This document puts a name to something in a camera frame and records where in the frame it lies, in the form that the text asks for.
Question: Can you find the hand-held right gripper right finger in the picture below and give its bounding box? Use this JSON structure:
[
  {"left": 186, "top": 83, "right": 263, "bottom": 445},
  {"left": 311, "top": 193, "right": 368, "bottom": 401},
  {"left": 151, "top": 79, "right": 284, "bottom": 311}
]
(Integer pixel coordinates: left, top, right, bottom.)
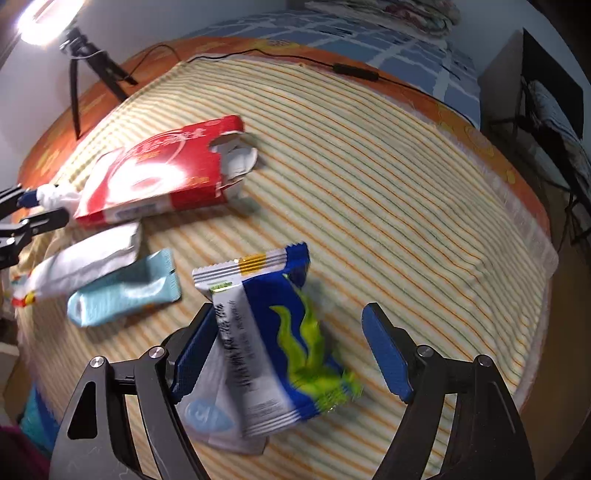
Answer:
[{"left": 361, "top": 302, "right": 536, "bottom": 480}]

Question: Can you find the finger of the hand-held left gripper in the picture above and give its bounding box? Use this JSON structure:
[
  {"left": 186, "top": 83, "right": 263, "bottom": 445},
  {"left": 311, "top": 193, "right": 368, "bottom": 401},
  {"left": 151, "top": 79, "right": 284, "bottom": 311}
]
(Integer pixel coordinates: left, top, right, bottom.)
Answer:
[
  {"left": 0, "top": 184, "right": 40, "bottom": 217},
  {"left": 0, "top": 207, "right": 70, "bottom": 271}
]

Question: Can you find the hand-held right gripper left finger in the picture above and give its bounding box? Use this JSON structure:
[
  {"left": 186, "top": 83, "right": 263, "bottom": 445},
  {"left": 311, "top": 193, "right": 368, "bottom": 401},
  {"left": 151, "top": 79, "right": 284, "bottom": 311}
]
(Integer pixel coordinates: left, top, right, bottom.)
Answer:
[{"left": 48, "top": 302, "right": 227, "bottom": 480}]

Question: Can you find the white wrapper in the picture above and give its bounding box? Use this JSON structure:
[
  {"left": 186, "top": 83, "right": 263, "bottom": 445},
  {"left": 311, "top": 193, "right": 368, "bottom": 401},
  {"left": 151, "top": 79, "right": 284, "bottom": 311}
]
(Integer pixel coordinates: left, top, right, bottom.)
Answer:
[{"left": 38, "top": 184, "right": 85, "bottom": 216}]

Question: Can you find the long white snack packet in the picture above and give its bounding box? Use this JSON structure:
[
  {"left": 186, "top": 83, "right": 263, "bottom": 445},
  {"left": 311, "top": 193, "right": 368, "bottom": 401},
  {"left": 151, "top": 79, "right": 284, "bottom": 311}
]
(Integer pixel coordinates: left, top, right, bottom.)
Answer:
[{"left": 11, "top": 222, "right": 144, "bottom": 308}]

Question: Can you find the white packet with blue logo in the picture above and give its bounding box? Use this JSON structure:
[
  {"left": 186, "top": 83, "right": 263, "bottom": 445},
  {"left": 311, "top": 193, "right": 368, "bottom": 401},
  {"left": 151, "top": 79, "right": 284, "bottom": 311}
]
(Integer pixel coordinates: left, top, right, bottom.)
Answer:
[{"left": 178, "top": 342, "right": 271, "bottom": 457}]

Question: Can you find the blue and green snack packet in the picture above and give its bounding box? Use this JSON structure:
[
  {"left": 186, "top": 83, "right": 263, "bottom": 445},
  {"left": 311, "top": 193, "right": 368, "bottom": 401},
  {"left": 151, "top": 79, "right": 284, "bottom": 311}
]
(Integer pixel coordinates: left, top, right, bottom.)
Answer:
[{"left": 191, "top": 241, "right": 363, "bottom": 439}]

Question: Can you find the light blue packet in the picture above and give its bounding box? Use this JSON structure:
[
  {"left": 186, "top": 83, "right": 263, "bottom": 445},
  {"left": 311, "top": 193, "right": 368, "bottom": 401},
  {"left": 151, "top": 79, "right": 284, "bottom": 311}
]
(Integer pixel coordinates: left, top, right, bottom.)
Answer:
[{"left": 67, "top": 248, "right": 183, "bottom": 328}]

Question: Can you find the red cardboard box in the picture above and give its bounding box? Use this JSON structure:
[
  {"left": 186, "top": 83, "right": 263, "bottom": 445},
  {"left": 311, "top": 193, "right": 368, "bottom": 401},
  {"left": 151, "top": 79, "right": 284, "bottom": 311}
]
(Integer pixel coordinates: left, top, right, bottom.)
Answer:
[{"left": 73, "top": 114, "right": 259, "bottom": 229}]

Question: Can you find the blue plastic basket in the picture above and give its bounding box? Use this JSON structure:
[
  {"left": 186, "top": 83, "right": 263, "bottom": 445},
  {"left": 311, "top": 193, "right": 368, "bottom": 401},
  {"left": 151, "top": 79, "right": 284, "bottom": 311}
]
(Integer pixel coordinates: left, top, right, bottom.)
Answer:
[{"left": 19, "top": 382, "right": 62, "bottom": 459}]

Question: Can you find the orange patterned bed sheet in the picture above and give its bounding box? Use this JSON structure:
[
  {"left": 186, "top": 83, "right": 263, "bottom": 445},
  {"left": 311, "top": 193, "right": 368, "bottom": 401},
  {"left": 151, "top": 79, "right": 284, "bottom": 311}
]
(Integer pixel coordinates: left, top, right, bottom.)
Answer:
[{"left": 16, "top": 36, "right": 555, "bottom": 252}]

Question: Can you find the black tripod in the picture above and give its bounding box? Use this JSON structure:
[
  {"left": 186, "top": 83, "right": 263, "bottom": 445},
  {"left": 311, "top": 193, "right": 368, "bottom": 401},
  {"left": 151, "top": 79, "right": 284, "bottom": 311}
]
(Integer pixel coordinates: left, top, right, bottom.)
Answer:
[{"left": 59, "top": 28, "right": 139, "bottom": 141}]

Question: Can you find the yellow striped blanket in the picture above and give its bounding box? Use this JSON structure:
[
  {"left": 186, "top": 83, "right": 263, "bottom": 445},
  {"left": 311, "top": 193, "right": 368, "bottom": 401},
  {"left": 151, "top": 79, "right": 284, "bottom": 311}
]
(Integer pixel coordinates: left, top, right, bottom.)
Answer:
[{"left": 11, "top": 58, "right": 561, "bottom": 480}]

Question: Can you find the person's magenta clothing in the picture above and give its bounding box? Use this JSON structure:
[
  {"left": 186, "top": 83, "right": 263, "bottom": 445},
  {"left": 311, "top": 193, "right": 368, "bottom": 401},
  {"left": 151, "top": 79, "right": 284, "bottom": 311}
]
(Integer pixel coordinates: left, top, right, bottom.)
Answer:
[{"left": 0, "top": 425, "right": 52, "bottom": 480}]

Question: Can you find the black folding chair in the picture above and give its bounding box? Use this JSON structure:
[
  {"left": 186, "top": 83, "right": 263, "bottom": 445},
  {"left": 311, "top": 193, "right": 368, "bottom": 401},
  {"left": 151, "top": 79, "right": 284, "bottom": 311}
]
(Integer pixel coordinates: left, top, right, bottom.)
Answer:
[{"left": 487, "top": 76, "right": 591, "bottom": 247}]

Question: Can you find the striped cloth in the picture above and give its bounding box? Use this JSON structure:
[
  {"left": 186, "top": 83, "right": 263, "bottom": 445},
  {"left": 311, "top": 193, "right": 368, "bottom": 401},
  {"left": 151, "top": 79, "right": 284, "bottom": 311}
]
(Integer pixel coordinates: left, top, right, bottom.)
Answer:
[{"left": 529, "top": 79, "right": 591, "bottom": 195}]

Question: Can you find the blue checkered bed sheet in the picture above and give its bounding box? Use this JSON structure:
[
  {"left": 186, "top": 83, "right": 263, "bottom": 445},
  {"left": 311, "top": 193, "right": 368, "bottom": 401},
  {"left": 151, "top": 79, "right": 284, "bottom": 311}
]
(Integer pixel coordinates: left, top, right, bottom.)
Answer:
[{"left": 185, "top": 11, "right": 483, "bottom": 130}]

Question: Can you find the folded floral quilt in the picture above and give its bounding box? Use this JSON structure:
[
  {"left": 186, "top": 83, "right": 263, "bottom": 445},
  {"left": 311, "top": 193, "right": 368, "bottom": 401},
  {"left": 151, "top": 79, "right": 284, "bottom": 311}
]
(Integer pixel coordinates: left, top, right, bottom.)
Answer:
[{"left": 305, "top": 0, "right": 462, "bottom": 34}]

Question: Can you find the black cable with controller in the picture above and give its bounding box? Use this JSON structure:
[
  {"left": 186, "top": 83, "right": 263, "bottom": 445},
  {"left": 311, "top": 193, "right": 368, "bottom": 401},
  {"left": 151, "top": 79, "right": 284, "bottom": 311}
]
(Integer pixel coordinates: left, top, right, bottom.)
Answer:
[{"left": 122, "top": 42, "right": 483, "bottom": 132}]

